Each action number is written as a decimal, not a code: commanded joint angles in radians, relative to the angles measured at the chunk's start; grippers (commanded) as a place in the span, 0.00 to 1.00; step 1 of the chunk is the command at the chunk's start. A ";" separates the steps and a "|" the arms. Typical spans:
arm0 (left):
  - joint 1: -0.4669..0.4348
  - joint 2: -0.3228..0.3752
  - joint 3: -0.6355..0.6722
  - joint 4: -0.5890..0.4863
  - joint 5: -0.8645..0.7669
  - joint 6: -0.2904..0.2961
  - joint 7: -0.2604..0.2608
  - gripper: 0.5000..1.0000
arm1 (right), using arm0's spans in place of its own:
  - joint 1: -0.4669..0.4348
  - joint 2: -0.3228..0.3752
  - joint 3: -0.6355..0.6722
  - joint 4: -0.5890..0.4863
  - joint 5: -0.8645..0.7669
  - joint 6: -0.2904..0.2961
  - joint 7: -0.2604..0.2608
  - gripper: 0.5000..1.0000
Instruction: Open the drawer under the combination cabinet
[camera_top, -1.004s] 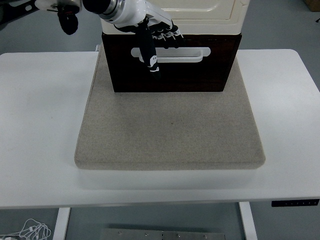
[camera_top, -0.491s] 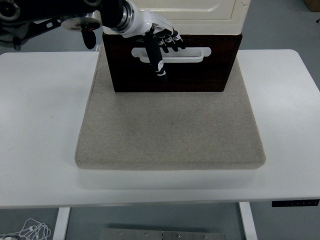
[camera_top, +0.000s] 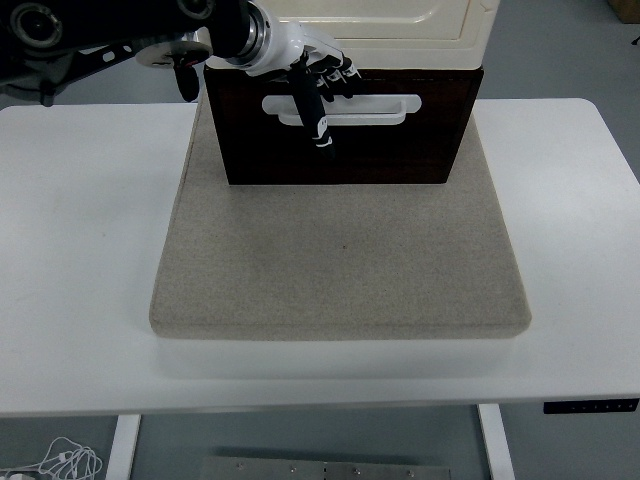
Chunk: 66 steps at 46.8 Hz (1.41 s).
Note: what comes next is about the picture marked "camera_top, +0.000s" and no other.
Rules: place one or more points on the dark wooden drawer housing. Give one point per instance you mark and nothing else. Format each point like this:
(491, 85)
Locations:
(425, 73)

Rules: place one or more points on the grey felt mat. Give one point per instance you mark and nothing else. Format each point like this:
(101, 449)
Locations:
(340, 260)

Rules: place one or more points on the black table control panel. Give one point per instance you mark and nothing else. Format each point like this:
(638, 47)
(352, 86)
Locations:
(590, 406)

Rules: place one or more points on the cardboard box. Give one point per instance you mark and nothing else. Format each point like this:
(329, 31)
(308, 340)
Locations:
(627, 9)

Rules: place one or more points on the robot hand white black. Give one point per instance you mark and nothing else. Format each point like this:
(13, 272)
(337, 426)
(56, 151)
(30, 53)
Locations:
(295, 45)

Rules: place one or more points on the white table leg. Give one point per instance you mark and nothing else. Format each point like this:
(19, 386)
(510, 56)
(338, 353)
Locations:
(122, 445)
(497, 445)

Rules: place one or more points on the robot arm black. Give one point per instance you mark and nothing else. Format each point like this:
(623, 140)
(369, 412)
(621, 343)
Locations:
(100, 20)

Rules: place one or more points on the dark wooden drawer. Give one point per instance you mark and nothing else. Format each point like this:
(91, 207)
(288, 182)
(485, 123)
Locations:
(390, 155)

